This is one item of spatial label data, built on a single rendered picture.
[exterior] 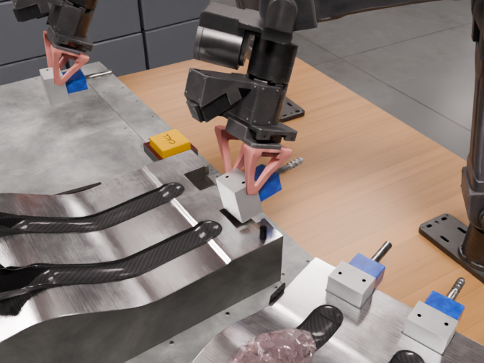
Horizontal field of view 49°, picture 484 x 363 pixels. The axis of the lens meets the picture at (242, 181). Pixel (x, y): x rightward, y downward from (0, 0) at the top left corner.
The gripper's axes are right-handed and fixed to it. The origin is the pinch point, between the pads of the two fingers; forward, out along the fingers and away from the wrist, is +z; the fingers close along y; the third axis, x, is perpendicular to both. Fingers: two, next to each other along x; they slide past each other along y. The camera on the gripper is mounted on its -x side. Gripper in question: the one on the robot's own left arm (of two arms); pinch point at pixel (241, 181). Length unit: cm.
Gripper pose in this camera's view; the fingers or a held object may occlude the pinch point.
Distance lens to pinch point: 73.4
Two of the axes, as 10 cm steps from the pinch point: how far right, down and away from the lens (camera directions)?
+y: 5.4, 3.9, -7.5
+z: -2.3, 9.2, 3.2
